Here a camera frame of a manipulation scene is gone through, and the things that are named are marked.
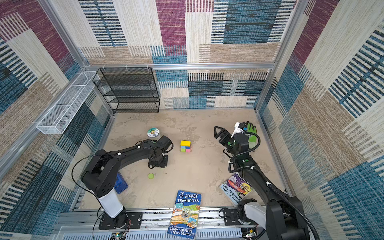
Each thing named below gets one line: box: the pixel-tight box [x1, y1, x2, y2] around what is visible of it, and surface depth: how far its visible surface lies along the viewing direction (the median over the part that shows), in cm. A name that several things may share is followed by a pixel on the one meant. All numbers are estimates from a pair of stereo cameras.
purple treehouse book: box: [219, 173, 254, 206], surface depth 83 cm
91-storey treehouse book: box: [167, 189, 202, 240], surface depth 74 cm
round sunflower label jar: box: [146, 127, 160, 140], surface depth 98 cm
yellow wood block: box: [180, 140, 191, 147], surface depth 96 cm
